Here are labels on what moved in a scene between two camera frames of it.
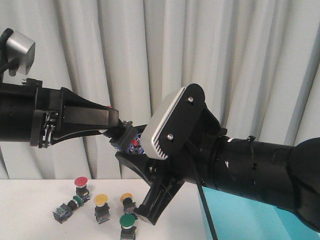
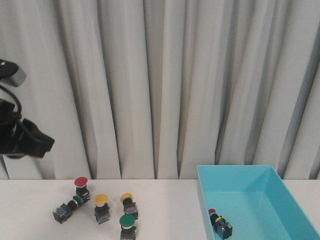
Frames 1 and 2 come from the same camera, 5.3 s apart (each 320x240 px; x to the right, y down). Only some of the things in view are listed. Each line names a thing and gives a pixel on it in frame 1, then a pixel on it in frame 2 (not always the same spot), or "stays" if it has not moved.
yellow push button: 102,209 stays
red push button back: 82,190 stays
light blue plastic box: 235,218 stays
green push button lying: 63,212 stays
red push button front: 136,146 to 221,227
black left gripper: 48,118 to 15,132
